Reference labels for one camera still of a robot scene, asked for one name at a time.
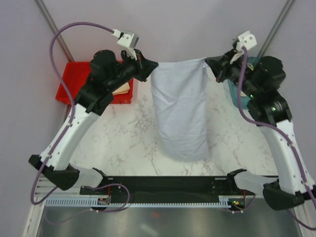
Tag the white slotted cable duct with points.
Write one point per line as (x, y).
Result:
(219, 202)

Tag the aluminium frame post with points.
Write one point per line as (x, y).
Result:
(53, 28)
(276, 27)

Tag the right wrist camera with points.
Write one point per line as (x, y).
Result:
(246, 39)

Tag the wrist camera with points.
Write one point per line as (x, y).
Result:
(246, 39)
(128, 39)

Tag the red plastic tray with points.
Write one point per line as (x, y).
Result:
(75, 75)

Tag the right aluminium frame post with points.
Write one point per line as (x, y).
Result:
(276, 27)

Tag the left aluminium frame post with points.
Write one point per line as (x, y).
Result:
(53, 28)

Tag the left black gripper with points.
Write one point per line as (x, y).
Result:
(144, 66)

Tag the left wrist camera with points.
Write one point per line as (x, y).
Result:
(128, 39)

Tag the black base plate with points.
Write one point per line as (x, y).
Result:
(174, 188)

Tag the light blue towel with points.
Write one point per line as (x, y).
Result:
(179, 98)

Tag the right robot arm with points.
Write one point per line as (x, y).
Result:
(271, 113)

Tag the yellow towel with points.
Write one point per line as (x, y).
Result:
(122, 90)

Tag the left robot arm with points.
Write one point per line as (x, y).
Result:
(106, 75)

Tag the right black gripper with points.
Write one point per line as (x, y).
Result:
(220, 65)

